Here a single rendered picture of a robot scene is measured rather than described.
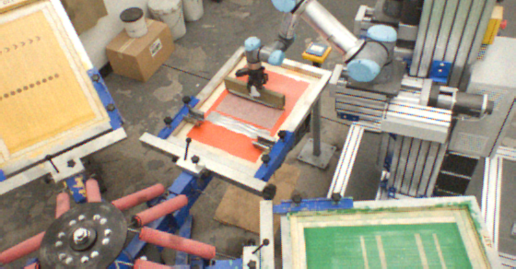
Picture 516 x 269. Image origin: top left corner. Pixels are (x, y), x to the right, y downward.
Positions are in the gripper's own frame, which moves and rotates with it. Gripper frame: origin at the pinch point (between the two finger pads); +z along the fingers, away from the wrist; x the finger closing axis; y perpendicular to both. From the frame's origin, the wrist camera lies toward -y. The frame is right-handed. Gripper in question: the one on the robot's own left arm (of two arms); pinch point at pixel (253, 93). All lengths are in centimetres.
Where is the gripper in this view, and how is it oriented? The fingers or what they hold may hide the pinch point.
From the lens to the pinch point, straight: 240.9
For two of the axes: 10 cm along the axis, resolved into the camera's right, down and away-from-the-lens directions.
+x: 5.0, -6.7, 5.4
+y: 8.6, 3.3, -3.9
